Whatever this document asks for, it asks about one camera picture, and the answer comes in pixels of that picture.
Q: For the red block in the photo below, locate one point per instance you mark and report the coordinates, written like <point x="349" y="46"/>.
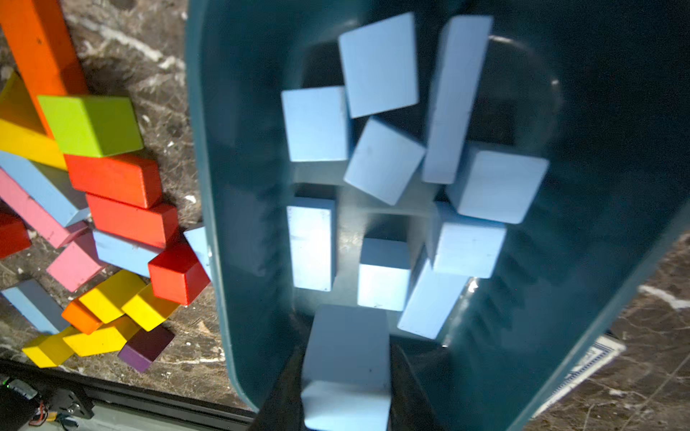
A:
<point x="128" y="179"/>
<point x="13" y="235"/>
<point x="157" y="226"/>

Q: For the yellow cube lower centre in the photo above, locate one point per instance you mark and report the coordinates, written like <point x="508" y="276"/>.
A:
<point x="147" y="310"/>

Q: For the small light blue tray block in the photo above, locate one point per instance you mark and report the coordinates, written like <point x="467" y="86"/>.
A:
<point x="317" y="123"/>

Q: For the pink block lower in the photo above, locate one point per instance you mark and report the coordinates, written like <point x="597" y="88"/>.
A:
<point x="77" y="264"/>

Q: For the purple cube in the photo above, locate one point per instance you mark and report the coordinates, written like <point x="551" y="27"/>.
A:
<point x="142" y="350"/>

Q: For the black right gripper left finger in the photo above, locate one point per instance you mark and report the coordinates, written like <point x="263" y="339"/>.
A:
<point x="283" y="410"/>

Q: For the light blue cube top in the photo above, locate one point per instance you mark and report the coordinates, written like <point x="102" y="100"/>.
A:
<point x="379" y="65"/>

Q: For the light blue angled block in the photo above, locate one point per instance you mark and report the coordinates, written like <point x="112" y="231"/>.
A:
<point x="50" y="187"/>

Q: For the dark teal plastic tray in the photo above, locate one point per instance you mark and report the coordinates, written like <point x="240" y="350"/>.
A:
<point x="431" y="208"/>

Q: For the tall orange block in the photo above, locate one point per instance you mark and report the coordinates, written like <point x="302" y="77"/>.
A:
<point x="39" y="39"/>

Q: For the pink block upper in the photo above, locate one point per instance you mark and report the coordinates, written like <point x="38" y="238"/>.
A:
<point x="37" y="217"/>

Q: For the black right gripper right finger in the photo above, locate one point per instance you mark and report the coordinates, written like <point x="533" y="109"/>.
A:
<point x="410" y="409"/>

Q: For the light blue long block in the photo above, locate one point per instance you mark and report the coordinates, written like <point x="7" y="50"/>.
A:
<point x="433" y="298"/>

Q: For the red block left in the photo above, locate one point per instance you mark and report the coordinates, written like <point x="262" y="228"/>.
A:
<point x="13" y="235"/>

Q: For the pink block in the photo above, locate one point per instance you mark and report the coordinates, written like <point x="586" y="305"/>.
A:
<point x="77" y="264"/>
<point x="37" y="217"/>

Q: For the small yellow cube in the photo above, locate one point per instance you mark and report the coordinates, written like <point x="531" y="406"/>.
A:
<point x="50" y="350"/>

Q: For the light blue small cube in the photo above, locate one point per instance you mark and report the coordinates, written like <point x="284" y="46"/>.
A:
<point x="384" y="274"/>

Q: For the orange cube lower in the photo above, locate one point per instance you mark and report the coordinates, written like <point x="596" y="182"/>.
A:
<point x="81" y="317"/>

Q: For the light blue thin block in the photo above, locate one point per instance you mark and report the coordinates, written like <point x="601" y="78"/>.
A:
<point x="312" y="228"/>

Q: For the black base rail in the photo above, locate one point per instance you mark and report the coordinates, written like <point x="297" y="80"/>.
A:
<point x="74" y="402"/>

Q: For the long yellow block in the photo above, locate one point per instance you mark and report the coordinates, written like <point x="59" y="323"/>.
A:
<point x="111" y="337"/>

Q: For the lime green cube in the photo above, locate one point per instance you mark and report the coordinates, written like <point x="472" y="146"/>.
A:
<point x="91" y="125"/>

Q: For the small red cube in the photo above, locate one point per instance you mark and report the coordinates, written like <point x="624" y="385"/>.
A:
<point x="177" y="275"/>

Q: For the light blue block on cube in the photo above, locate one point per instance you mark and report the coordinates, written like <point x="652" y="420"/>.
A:
<point x="384" y="161"/>

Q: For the yellow block upper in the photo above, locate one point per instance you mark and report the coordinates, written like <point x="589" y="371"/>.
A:
<point x="22" y="132"/>

